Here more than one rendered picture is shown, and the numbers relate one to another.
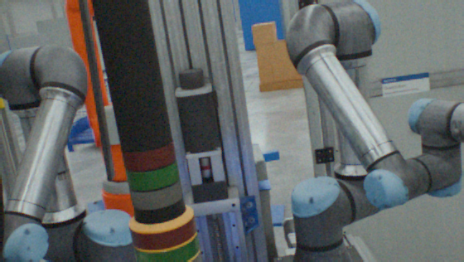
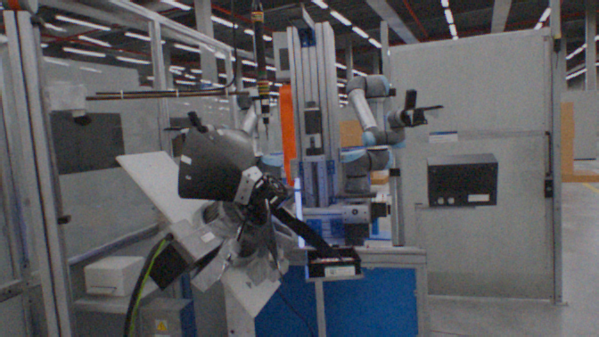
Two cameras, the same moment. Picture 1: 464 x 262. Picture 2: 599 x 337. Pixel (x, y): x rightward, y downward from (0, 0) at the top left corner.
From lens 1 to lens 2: 1.15 m
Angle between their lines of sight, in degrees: 17
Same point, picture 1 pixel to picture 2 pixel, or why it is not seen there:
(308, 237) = (348, 171)
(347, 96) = (361, 107)
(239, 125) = (330, 127)
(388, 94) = (432, 142)
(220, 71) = (324, 103)
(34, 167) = (245, 123)
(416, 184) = (380, 137)
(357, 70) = (376, 102)
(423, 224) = (452, 219)
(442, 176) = (392, 137)
